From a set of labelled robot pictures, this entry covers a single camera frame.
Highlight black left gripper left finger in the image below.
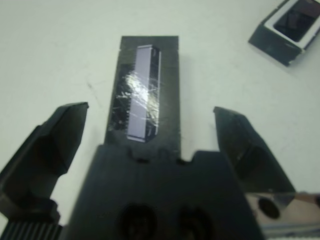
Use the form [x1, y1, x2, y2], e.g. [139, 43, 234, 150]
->
[0, 101, 90, 221]

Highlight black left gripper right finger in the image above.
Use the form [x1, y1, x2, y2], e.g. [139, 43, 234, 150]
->
[213, 106, 298, 195]

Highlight black box lid with print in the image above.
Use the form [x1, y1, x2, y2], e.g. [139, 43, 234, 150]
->
[103, 35, 182, 161]

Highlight black box base white insert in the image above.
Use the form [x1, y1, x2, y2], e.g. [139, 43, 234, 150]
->
[247, 0, 320, 68]

